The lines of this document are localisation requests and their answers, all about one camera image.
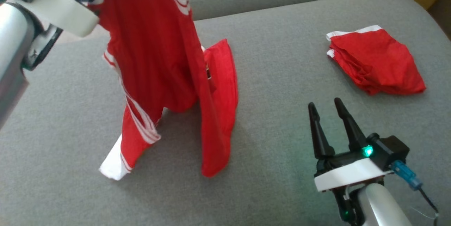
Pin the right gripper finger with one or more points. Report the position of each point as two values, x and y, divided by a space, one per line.
320 138
354 130

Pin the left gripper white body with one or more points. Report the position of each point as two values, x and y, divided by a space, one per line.
60 11

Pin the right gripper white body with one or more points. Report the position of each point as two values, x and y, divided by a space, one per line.
345 175

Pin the red Bulls shorts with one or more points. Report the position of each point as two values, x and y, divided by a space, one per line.
377 60

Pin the red and white Bulls jersey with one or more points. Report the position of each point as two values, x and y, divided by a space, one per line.
151 60

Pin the grey sofa seat cushion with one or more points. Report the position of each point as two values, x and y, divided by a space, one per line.
264 183

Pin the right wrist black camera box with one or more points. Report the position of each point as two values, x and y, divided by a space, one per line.
391 150

